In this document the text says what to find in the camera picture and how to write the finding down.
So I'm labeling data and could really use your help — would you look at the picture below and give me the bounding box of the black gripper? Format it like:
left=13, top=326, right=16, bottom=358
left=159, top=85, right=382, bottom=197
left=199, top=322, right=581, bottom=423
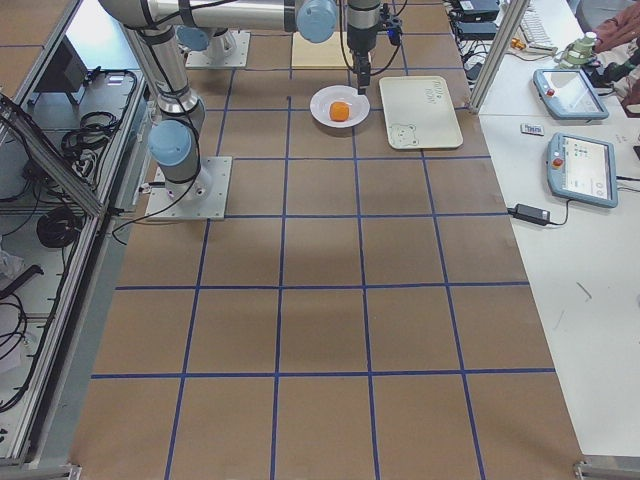
left=347, top=0, right=376, bottom=94

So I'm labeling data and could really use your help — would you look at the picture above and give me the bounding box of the white round plate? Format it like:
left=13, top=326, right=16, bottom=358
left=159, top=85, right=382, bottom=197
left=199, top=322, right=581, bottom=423
left=310, top=85, right=370, bottom=128

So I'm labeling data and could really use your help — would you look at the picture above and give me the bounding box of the orange fruit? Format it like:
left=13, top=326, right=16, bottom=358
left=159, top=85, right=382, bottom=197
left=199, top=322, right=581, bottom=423
left=329, top=101, right=350, bottom=122

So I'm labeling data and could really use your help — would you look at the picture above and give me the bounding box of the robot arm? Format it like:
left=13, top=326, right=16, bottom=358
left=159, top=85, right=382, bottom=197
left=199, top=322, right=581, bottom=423
left=176, top=26, right=236, bottom=58
left=100, top=1, right=382, bottom=119

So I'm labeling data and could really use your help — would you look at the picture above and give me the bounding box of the cream bear tray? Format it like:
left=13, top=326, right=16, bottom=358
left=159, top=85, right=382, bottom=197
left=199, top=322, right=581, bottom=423
left=379, top=76, right=463, bottom=150

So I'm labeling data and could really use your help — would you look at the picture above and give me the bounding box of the bamboo cutting board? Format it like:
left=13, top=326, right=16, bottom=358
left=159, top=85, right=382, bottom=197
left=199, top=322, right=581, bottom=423
left=291, top=32, right=348, bottom=70

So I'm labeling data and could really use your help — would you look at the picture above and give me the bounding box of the white keyboard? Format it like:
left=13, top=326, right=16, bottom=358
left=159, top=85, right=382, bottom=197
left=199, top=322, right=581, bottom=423
left=519, top=8, right=557, bottom=55

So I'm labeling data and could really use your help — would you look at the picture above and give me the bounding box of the small printed card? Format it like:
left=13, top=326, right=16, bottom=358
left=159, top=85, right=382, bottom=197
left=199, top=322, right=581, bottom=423
left=520, top=123, right=545, bottom=136

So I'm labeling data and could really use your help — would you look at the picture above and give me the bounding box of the far teach pendant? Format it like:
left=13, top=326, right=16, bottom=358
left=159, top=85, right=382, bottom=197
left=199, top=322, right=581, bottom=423
left=532, top=69, right=609, bottom=121

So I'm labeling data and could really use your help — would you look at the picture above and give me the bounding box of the teach pendant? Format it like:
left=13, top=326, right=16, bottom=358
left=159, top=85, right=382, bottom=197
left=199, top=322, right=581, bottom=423
left=546, top=133, right=618, bottom=208
left=532, top=69, right=609, bottom=121

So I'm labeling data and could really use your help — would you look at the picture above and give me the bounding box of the black power adapter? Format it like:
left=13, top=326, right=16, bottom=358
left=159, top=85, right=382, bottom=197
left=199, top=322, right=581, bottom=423
left=507, top=203, right=550, bottom=226

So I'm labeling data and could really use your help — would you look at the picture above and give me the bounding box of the near teach pendant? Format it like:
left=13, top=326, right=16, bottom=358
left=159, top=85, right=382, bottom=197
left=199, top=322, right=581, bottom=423
left=546, top=133, right=618, bottom=208

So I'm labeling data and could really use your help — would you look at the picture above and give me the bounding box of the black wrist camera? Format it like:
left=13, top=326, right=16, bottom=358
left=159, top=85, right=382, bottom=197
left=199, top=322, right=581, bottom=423
left=380, top=3, right=403, bottom=46

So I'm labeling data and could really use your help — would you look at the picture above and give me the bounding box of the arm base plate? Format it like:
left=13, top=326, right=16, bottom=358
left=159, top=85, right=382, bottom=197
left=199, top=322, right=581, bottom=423
left=145, top=156, right=232, bottom=221
left=182, top=30, right=251, bottom=70

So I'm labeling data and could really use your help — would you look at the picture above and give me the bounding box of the aluminium frame post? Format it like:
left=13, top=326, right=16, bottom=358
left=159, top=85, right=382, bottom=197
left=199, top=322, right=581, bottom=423
left=468, top=0, right=530, bottom=114

